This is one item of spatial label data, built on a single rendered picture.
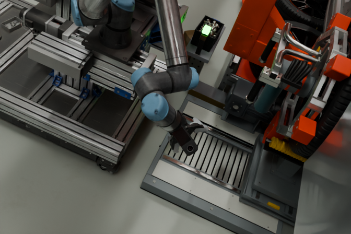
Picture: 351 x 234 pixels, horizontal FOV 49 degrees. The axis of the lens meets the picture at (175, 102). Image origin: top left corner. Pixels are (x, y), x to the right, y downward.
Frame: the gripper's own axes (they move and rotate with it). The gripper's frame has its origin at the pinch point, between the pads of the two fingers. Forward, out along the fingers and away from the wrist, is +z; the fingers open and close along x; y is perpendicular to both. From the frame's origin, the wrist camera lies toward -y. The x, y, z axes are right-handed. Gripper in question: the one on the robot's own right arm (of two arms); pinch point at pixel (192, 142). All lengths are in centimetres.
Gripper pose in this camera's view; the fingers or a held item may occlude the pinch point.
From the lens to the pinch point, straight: 142.9
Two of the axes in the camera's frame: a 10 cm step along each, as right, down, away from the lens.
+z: 3.6, 3.7, 8.6
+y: -4.8, -7.2, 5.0
